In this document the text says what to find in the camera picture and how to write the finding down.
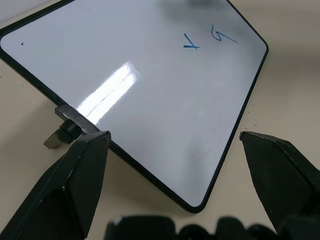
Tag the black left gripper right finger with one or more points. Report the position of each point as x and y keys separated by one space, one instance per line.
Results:
x=280 y=175

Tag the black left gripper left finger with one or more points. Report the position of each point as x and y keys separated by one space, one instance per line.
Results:
x=62 y=185

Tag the black whiteboard clamp stand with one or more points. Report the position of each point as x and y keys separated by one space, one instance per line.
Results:
x=72 y=125

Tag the black-framed whiteboard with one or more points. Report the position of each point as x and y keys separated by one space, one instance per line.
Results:
x=140 y=95

